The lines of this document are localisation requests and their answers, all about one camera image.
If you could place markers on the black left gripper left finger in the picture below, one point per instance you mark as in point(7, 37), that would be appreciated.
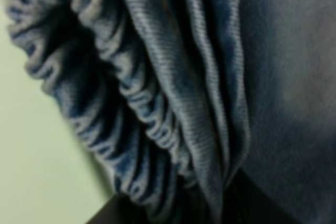
point(119, 210)

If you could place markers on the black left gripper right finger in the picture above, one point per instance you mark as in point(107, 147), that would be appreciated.
point(246, 203)

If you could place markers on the children's blue denim shorts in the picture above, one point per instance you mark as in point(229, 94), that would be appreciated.
point(174, 97)

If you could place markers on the light green plastic tray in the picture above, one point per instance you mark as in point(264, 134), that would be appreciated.
point(46, 175)

